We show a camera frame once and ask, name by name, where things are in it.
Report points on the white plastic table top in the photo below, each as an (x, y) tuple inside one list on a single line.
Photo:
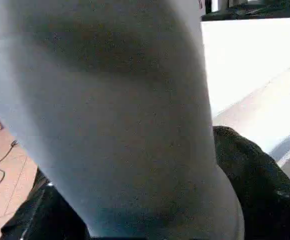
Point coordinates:
[(255, 75)]

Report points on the white plastic table leg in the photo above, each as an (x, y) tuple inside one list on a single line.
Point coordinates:
[(115, 125)]

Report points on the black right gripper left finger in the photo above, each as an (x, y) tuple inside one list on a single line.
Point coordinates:
[(45, 215)]

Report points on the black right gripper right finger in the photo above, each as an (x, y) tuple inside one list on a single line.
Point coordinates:
[(260, 190)]

